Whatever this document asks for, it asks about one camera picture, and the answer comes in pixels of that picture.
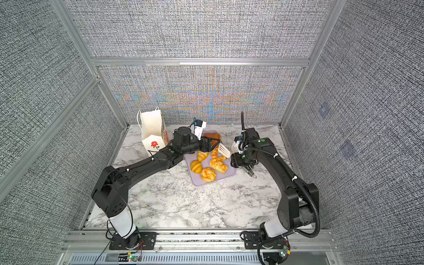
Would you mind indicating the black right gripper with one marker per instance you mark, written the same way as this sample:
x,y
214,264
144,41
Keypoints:
x,y
237,161

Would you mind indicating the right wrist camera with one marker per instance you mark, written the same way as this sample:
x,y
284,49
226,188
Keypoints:
x,y
237,146

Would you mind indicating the lilac plastic tray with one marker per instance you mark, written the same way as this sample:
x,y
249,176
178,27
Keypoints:
x,y
206,167

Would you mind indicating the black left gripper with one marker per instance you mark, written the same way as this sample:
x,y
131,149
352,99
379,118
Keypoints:
x,y
208,147

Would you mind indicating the ring shaped braided bread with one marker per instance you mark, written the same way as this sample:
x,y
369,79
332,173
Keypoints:
x,y
215,155

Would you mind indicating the braided loaf pastry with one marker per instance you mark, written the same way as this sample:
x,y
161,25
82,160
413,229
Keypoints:
x,y
218,166

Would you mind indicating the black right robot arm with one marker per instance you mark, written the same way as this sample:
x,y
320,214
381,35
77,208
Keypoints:
x,y
298,208

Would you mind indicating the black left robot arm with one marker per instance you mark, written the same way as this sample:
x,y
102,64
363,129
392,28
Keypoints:
x,y
112,188

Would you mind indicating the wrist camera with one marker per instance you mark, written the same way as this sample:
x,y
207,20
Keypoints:
x,y
199,126
237,146

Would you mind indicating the striped croissant near left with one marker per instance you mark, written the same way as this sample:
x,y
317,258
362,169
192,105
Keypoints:
x,y
196,167

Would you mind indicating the flaky knot pastry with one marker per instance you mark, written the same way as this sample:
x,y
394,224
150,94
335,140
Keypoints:
x,y
208,175

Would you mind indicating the golden croissant middle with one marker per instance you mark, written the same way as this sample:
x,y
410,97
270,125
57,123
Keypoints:
x,y
201,156

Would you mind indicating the orange triangular pastry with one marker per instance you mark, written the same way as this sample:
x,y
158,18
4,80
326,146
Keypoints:
x,y
213,135

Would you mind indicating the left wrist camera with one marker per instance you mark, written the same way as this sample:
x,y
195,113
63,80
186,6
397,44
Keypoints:
x,y
199,126

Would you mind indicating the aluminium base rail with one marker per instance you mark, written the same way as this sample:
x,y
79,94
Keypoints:
x,y
196,247

